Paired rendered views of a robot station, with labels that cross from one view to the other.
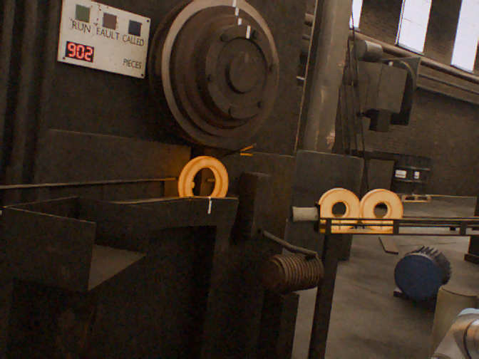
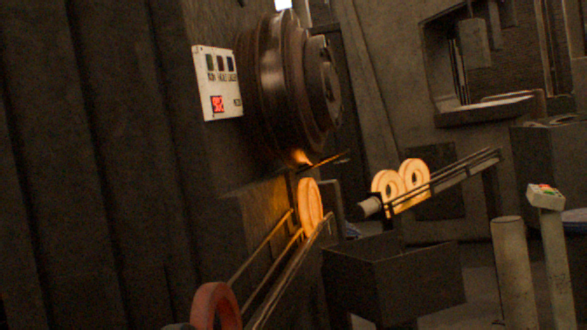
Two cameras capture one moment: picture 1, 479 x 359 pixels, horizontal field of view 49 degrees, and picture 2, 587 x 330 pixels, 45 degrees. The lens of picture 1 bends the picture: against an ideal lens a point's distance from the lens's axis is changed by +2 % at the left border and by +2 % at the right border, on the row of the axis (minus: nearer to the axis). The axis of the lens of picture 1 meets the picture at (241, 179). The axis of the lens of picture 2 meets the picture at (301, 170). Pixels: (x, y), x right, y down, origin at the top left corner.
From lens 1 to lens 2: 138 cm
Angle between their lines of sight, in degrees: 35
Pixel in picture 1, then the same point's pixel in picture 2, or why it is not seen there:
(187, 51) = (297, 74)
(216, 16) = (297, 32)
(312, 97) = not seen: hidden behind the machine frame
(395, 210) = (424, 174)
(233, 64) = (329, 76)
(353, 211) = (400, 187)
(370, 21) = not seen: outside the picture
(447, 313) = (510, 239)
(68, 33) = (209, 86)
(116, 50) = (228, 92)
